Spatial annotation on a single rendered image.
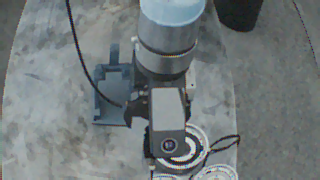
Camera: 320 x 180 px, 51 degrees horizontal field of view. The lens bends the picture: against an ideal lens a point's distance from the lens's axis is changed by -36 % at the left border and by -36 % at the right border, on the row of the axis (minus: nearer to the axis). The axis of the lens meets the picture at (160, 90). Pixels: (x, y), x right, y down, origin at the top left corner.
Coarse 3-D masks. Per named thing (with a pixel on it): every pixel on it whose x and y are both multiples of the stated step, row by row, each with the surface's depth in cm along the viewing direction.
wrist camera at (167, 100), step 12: (156, 84) 65; (168, 84) 65; (180, 84) 65; (156, 96) 65; (168, 96) 65; (180, 96) 65; (156, 108) 65; (168, 108) 65; (180, 108) 66; (156, 120) 65; (168, 120) 65; (180, 120) 66; (156, 132) 65; (168, 132) 65; (180, 132) 66; (156, 144) 65; (168, 144) 65; (180, 144) 66; (156, 156) 65; (168, 156) 65; (180, 156) 66
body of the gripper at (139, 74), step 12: (132, 60) 74; (132, 72) 71; (144, 72) 64; (180, 72) 64; (132, 84) 71; (144, 84) 69; (132, 96) 70; (144, 96) 69; (132, 108) 71; (144, 108) 71
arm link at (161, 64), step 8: (136, 40) 62; (136, 48) 62; (144, 48) 60; (192, 48) 60; (136, 56) 63; (144, 56) 61; (152, 56) 60; (160, 56) 59; (168, 56) 59; (176, 56) 59; (184, 56) 60; (192, 56) 62; (144, 64) 62; (152, 64) 61; (160, 64) 61; (168, 64) 61; (176, 64) 61; (184, 64) 62; (160, 72) 62; (168, 72) 62; (176, 72) 62
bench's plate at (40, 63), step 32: (32, 0) 115; (64, 0) 114; (96, 0) 114; (128, 0) 114; (32, 32) 107; (64, 32) 107; (96, 32) 108; (128, 32) 108; (32, 64) 102; (64, 64) 102; (96, 64) 103; (224, 64) 106; (32, 96) 97; (64, 96) 98; (224, 96) 102; (32, 128) 92; (64, 128) 94; (96, 128) 95; (128, 128) 96; (224, 128) 97; (32, 160) 87; (64, 160) 89; (96, 160) 91; (128, 160) 92; (224, 160) 93
